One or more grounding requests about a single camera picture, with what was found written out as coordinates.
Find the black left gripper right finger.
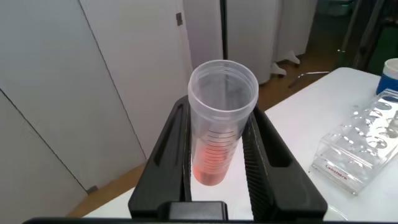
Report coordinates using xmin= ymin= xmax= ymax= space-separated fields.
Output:
xmin=241 ymin=105 xmax=328 ymax=222

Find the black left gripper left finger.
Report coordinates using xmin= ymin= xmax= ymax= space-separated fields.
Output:
xmin=127 ymin=95 xmax=193 ymax=218

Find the red pigment test tube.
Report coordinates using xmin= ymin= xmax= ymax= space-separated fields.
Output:
xmin=187 ymin=59 xmax=259 ymax=187

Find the clear plastic test tube rack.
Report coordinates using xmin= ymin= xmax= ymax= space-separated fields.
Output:
xmin=309 ymin=88 xmax=398 ymax=195

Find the white screen foot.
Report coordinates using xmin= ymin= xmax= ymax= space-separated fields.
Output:
xmin=270 ymin=62 xmax=287 ymax=76
xmin=284 ymin=50 xmax=301 ymax=65

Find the chrome floor bar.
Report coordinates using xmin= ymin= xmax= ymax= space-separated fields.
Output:
xmin=287 ymin=70 xmax=330 ymax=88

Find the white folding partition screen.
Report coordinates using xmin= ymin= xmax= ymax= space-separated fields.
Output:
xmin=0 ymin=0 xmax=224 ymax=206
xmin=226 ymin=0 xmax=318 ymax=85

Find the white blue paper cup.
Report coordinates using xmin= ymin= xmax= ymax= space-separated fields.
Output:
xmin=376 ymin=58 xmax=398 ymax=96

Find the brown metal frame stand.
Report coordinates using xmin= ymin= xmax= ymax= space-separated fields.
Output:
xmin=337 ymin=0 xmax=398 ymax=74

